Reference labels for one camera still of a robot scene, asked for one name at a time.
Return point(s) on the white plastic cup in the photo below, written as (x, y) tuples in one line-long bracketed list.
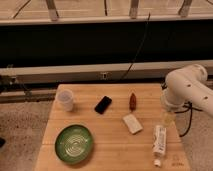
[(66, 99)]

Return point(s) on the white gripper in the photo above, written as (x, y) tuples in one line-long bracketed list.
[(171, 102)]

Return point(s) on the black eraser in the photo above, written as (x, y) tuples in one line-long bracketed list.
[(103, 105)]

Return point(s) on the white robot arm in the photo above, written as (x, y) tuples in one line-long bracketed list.
[(186, 84)]

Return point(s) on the wooden table board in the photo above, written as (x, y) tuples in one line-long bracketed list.
[(115, 147)]

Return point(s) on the white tube with cap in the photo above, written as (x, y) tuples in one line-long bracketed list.
[(159, 145)]

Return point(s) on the green ribbed plate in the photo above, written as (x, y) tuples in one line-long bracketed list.
[(74, 144)]

